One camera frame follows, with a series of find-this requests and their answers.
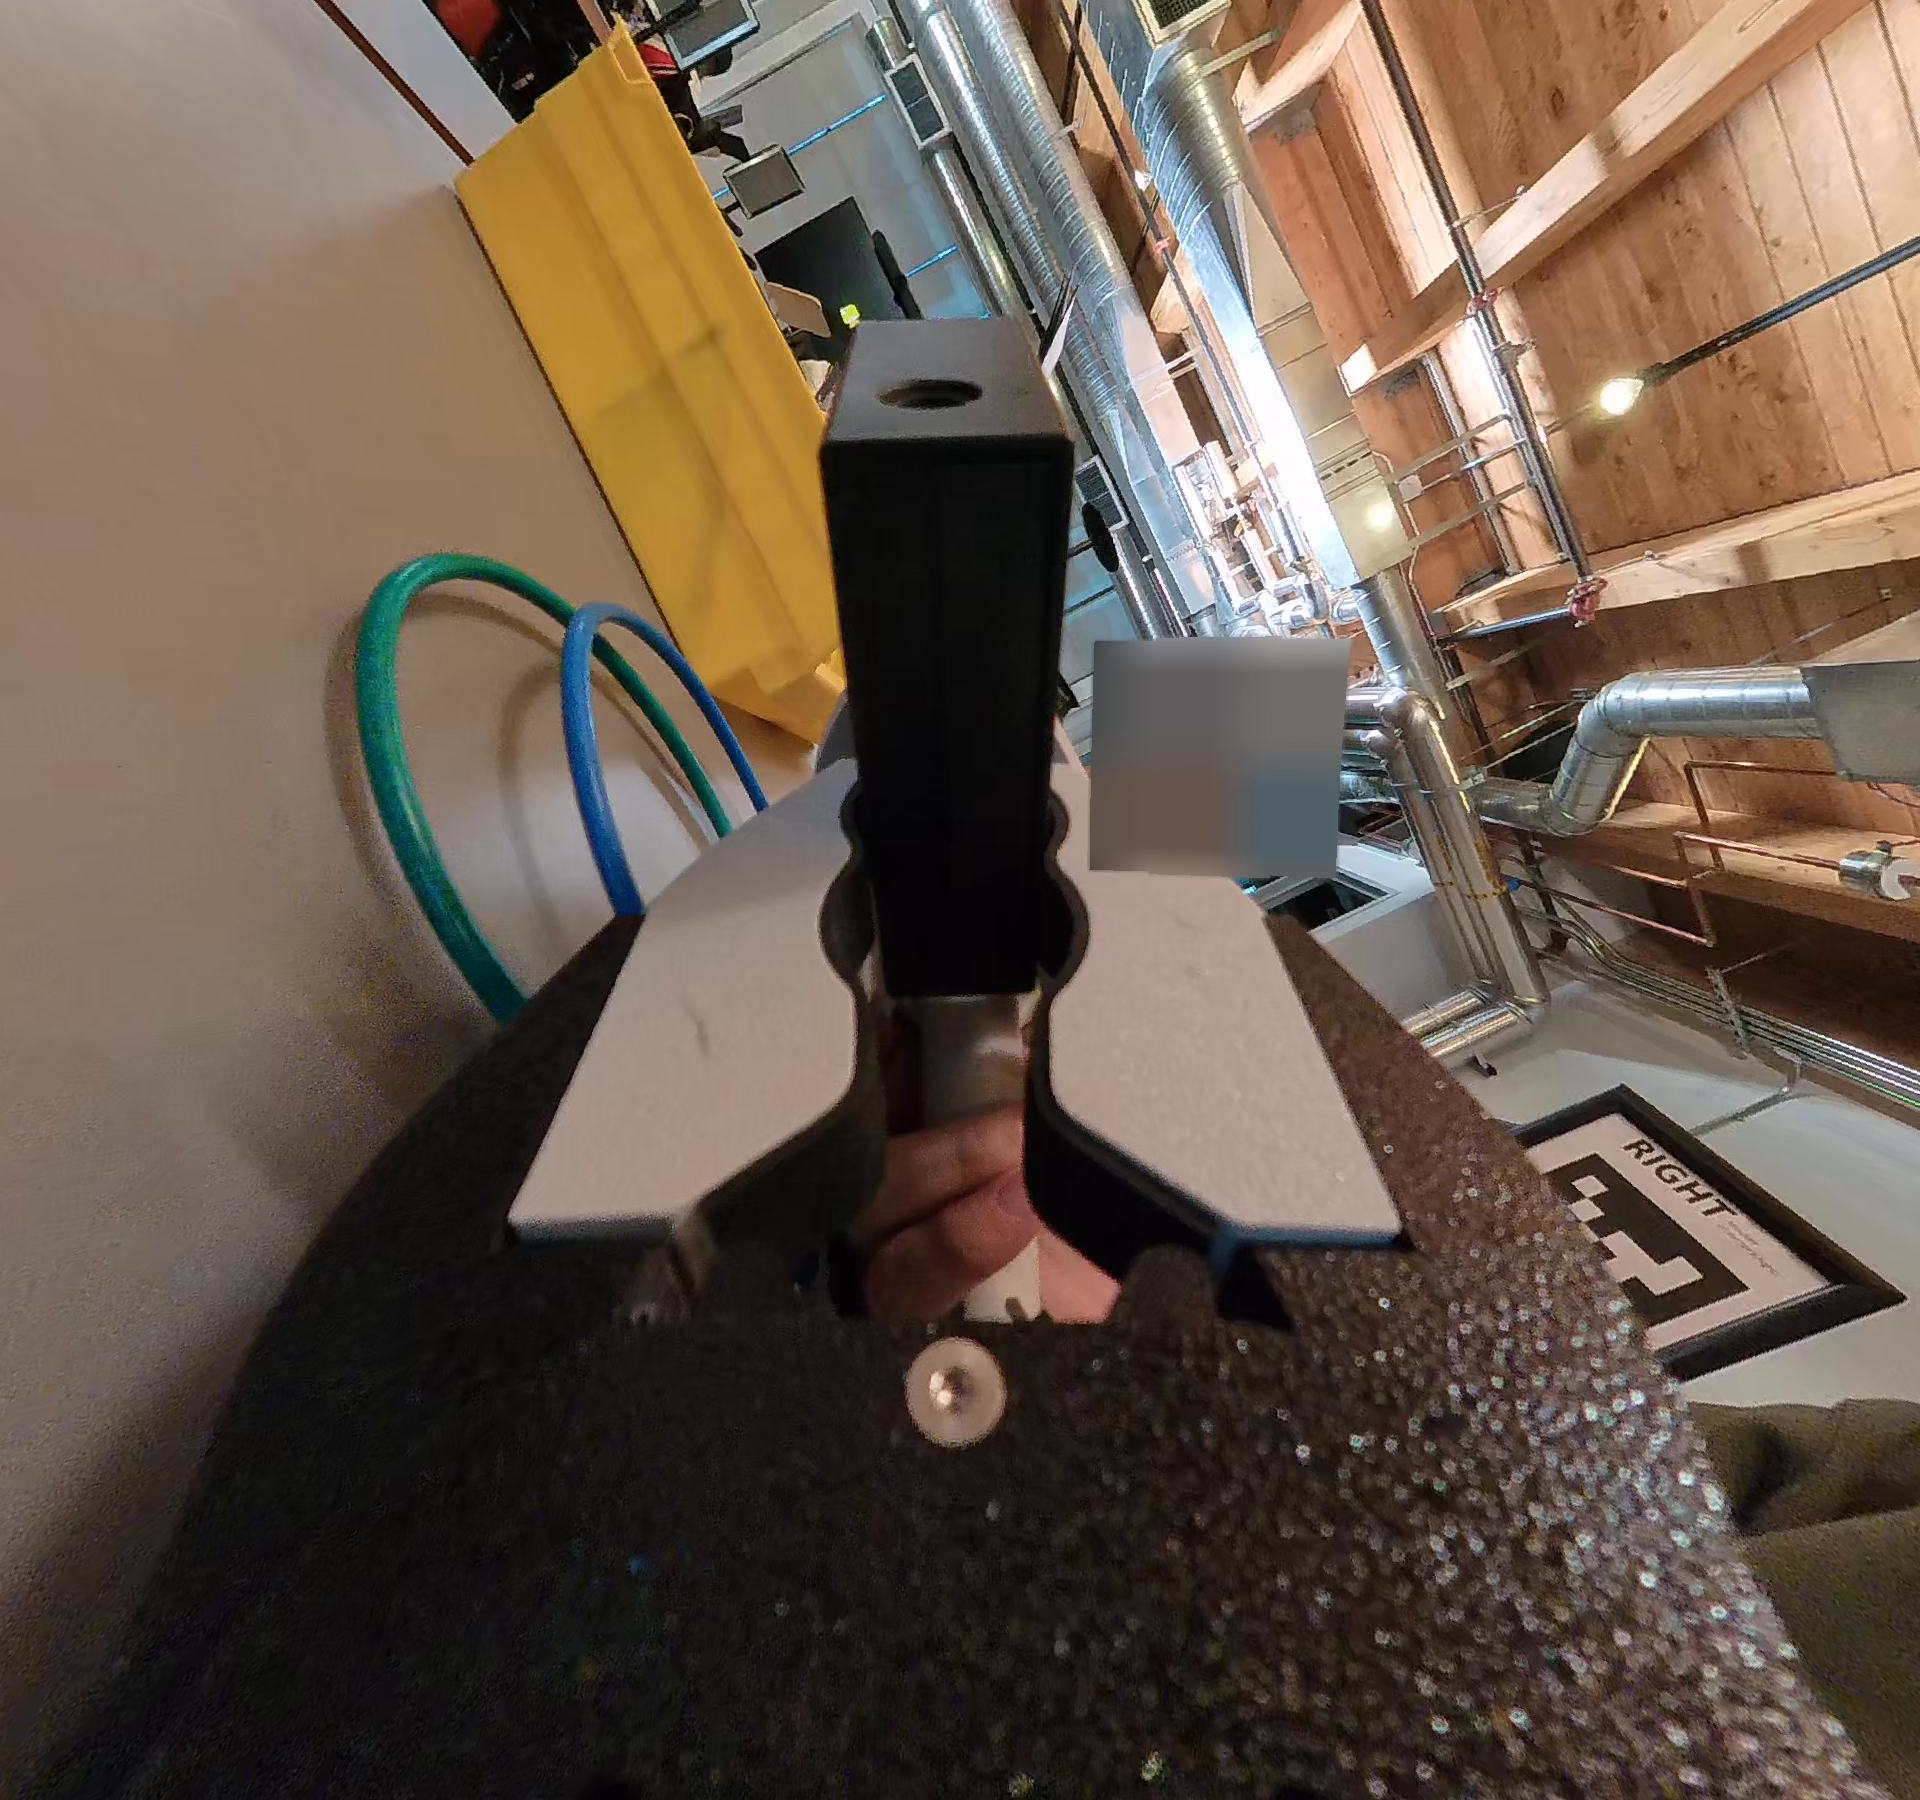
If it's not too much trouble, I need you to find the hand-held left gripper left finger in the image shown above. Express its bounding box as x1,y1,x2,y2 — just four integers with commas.
506,765,888,1290

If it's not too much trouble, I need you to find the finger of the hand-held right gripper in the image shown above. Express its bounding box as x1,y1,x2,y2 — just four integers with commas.
912,993,1039,1127

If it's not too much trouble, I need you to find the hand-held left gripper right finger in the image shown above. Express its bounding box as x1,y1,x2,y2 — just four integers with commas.
1024,763,1408,1332

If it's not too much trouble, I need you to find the blue ethernet cable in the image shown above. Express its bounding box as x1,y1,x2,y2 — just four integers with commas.
560,603,769,926

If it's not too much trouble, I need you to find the green ethernet cable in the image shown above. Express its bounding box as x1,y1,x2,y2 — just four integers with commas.
354,555,737,1030

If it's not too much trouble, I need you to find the yellow plastic bin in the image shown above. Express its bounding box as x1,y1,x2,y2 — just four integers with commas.
453,16,849,742

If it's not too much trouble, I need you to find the person's right forearm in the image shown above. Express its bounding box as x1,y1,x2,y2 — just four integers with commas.
1695,1395,1920,1541

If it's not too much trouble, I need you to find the person's right hand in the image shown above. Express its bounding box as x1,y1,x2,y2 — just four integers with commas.
864,1079,1127,1326

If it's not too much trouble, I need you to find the silver elbow duct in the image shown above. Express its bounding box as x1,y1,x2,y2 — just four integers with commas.
1484,659,1920,843

